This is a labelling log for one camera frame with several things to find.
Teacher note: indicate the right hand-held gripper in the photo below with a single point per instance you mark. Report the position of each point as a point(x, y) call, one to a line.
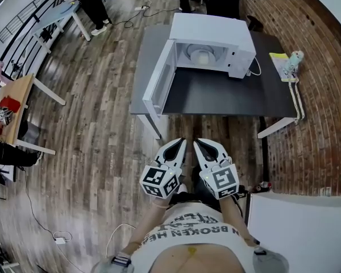
point(223, 181)

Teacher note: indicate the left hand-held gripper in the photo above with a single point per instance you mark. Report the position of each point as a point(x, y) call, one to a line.
point(160, 181)

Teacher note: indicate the white microwave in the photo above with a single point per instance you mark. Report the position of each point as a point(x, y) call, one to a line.
point(210, 27)

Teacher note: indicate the person's left forearm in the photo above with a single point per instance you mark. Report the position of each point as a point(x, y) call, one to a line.
point(147, 226)

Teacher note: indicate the person's right forearm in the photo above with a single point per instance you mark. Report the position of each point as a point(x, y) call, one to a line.
point(234, 218)

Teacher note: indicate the person's white shoe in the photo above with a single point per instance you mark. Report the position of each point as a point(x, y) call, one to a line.
point(183, 188)

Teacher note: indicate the person's black trousers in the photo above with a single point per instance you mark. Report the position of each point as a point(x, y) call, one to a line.
point(197, 189)

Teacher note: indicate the black upright pole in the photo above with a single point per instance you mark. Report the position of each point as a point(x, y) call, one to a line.
point(263, 149)

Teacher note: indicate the black table with white legs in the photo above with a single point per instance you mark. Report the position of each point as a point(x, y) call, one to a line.
point(224, 95)

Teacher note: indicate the small red and black item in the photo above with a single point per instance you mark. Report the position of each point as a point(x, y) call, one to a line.
point(262, 186)

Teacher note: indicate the person's white printed shirt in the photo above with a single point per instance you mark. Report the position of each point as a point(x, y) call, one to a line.
point(193, 229)

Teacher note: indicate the yellow-green booklet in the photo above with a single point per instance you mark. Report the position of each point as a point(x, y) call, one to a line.
point(277, 61)

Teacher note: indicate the white cabinet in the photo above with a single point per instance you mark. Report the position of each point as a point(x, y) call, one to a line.
point(301, 232)

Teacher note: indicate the pale blue plush toy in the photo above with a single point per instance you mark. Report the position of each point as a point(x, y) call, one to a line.
point(293, 61)

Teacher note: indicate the white power adapter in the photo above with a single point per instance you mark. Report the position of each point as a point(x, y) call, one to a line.
point(60, 240)

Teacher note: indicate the white power strip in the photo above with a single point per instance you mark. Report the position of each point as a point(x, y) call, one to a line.
point(140, 8)

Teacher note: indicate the wooden table with white legs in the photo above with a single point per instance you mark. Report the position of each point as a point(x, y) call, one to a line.
point(17, 92)

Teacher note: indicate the red cloth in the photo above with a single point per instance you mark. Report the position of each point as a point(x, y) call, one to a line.
point(10, 103)

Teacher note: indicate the pale blue table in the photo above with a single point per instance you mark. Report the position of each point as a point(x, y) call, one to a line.
point(59, 16)

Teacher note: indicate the black metal railing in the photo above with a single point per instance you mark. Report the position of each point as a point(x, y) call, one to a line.
point(31, 18)

